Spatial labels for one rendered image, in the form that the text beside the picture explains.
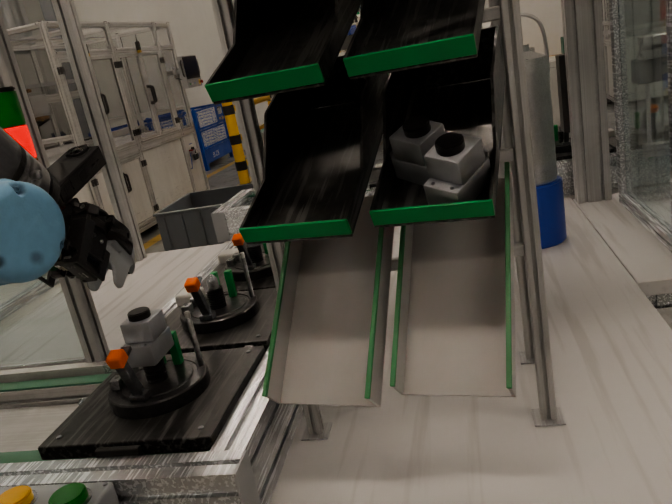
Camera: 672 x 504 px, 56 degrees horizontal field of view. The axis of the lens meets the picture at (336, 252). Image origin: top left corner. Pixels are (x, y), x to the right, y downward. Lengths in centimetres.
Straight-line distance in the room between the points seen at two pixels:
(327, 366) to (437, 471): 20
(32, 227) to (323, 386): 40
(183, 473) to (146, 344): 20
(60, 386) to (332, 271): 54
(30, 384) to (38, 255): 71
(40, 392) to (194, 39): 1139
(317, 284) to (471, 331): 21
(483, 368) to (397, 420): 25
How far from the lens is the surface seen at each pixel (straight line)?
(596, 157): 187
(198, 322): 110
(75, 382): 114
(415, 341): 77
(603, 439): 89
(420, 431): 92
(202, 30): 1230
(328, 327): 79
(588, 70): 184
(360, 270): 80
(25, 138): 105
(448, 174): 66
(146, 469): 81
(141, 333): 89
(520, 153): 78
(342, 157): 80
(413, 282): 79
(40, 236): 50
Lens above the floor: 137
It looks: 17 degrees down
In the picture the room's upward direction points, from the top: 11 degrees counter-clockwise
